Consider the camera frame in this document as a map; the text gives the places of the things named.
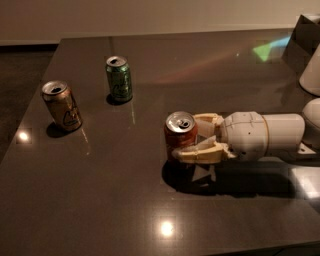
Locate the gold soda can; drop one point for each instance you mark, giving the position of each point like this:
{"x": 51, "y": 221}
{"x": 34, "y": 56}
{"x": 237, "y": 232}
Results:
{"x": 61, "y": 104}

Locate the red coke can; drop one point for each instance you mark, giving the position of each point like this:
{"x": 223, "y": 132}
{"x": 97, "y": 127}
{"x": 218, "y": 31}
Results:
{"x": 180, "y": 131}

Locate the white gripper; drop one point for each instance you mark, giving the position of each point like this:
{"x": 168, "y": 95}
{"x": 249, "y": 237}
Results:
{"x": 246, "y": 132}

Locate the dark box at table corner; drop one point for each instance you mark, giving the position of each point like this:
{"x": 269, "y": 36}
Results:
{"x": 303, "y": 42}

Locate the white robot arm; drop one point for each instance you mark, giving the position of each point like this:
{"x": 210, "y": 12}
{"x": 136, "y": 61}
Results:
{"x": 290, "y": 136}

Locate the green soda can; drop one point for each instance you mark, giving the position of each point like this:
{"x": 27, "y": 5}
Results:
{"x": 119, "y": 78}

